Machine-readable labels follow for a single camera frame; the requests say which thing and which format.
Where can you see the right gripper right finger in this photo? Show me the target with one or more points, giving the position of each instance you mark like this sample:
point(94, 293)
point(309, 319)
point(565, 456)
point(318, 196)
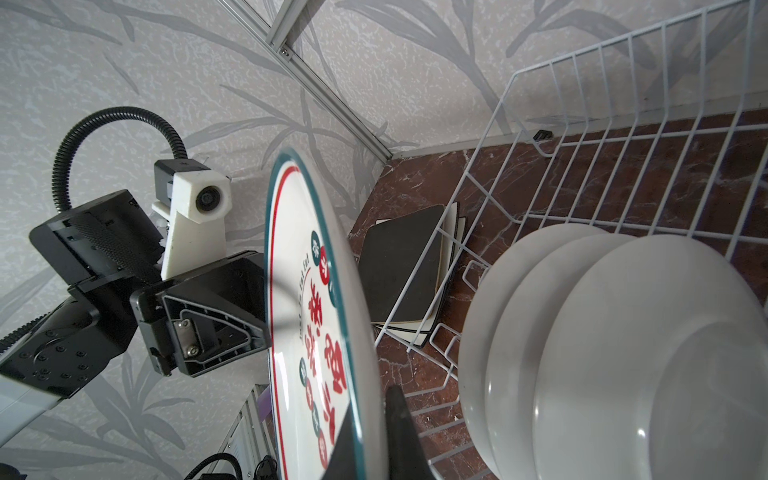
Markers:
point(406, 457)

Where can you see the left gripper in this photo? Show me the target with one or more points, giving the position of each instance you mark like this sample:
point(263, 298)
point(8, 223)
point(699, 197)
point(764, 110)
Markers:
point(208, 319)

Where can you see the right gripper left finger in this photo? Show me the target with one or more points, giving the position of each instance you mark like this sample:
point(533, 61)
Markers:
point(342, 464)

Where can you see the round white plate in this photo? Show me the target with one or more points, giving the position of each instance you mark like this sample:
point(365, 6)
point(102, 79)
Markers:
point(655, 368)
point(486, 308)
point(323, 363)
point(553, 260)

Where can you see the black square plate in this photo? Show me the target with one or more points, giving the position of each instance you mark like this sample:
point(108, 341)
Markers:
point(375, 267)

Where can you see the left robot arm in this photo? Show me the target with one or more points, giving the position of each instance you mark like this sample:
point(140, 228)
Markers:
point(103, 250)

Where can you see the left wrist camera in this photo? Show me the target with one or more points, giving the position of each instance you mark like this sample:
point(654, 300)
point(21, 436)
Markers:
point(194, 200)

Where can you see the aluminium frame rail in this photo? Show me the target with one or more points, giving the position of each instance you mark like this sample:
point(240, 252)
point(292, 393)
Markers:
point(274, 39)

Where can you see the white wire dish rack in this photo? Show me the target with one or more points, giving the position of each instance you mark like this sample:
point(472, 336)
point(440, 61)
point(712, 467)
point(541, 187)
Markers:
point(660, 131)

